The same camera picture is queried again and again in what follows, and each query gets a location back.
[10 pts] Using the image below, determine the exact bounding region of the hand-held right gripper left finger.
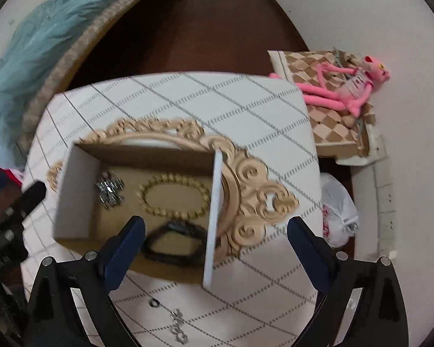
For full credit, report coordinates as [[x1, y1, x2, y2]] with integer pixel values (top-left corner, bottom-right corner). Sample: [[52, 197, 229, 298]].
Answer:
[[28, 215, 146, 347]]

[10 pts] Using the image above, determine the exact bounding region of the teal fluffy blanket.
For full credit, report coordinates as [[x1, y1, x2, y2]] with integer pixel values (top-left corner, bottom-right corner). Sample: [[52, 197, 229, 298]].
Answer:
[[0, 0, 144, 163]]

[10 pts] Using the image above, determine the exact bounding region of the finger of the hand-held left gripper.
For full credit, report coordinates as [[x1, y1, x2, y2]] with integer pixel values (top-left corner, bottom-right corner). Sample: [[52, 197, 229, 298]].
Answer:
[[0, 181, 47, 265]]

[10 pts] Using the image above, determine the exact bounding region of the bed with woven mattress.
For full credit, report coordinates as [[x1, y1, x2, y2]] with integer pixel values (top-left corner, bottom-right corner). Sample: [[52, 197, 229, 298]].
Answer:
[[16, 0, 178, 156]]

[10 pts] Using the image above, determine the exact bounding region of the silver chain bracelet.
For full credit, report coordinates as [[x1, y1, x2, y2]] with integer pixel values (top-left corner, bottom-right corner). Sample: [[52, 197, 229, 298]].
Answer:
[[168, 309, 189, 344]]

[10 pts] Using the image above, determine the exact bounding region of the gold beaded bracelet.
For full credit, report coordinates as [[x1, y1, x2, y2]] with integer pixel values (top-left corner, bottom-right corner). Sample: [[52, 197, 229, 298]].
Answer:
[[137, 173, 215, 219]]

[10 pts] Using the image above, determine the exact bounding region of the cardboard jewelry box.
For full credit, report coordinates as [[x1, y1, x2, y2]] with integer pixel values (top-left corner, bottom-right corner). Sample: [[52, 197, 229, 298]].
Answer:
[[54, 142, 226, 290]]

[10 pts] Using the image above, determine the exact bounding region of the checkered brown cushion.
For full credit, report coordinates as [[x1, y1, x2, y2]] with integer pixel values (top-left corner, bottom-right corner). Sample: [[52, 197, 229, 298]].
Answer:
[[268, 49, 377, 159]]

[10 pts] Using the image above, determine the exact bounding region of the pink panther plush toy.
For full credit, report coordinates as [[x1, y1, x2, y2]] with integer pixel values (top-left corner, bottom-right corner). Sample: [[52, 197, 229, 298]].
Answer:
[[269, 55, 390, 118]]

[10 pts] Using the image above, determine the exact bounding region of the white checked tablecloth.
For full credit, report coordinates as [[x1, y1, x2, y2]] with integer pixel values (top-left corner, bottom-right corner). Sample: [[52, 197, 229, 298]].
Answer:
[[21, 71, 324, 347]]

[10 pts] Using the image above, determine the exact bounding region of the black beaded bracelet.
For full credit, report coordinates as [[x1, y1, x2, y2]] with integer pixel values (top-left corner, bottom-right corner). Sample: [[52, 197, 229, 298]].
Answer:
[[142, 220, 207, 267]]

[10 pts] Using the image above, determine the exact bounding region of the silver rhinestone brooch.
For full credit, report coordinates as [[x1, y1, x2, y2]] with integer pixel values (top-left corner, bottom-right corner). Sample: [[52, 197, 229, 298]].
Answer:
[[95, 171, 125, 210]]

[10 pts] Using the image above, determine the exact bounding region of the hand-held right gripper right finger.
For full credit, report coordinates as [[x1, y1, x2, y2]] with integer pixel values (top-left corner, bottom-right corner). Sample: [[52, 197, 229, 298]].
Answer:
[[287, 216, 409, 347]]

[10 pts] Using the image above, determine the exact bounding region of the white plastic bag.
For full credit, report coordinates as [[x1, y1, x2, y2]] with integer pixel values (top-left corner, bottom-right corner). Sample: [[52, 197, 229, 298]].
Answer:
[[320, 173, 359, 248]]

